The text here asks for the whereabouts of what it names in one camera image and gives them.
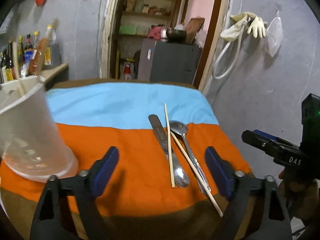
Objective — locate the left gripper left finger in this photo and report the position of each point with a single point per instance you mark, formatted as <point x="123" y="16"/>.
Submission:
<point x="53" y="218"/>

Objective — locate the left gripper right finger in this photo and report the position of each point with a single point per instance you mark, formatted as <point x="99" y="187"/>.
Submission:
<point x="255" y="209"/>

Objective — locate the wooden chopstick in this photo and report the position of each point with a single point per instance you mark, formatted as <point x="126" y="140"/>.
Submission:
<point x="171" y="168"/>
<point x="16" y="69"/>
<point x="200" y="180"/>

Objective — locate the silver table knife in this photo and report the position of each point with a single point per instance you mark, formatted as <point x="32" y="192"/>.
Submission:
<point x="180" y="176"/>

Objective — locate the silver spoon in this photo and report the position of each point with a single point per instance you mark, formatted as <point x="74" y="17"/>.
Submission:
<point x="181" y="129"/>

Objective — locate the right hand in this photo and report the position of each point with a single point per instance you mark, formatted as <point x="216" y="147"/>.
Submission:
<point x="301" y="195"/>

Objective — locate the white plastic utensil holder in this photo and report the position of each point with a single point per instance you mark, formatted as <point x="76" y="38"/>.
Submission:
<point x="31" y="145"/>

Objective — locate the striped blue orange brown cloth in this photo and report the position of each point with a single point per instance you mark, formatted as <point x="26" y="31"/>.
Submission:
<point x="138" y="201"/>

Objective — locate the clear hanging plastic bag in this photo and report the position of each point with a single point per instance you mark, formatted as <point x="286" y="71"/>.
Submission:
<point x="274" y="35"/>

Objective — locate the white rubber gloves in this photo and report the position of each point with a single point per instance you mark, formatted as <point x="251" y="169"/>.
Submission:
<point x="248" y="21"/>

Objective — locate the dark sauce bottle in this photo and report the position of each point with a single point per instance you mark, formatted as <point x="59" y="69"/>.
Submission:
<point x="9" y="63"/>

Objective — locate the clear cooking oil bottle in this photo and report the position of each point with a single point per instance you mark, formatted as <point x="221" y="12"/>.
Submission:
<point x="52" y="57"/>

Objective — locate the grey cabinet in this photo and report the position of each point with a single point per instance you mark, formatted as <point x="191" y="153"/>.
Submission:
<point x="161" y="61"/>

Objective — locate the black bowl on cabinet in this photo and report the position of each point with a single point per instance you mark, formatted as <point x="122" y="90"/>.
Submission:
<point x="176" y="36"/>

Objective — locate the green box on shelf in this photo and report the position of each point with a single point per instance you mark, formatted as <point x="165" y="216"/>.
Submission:
<point x="127" y="29"/>

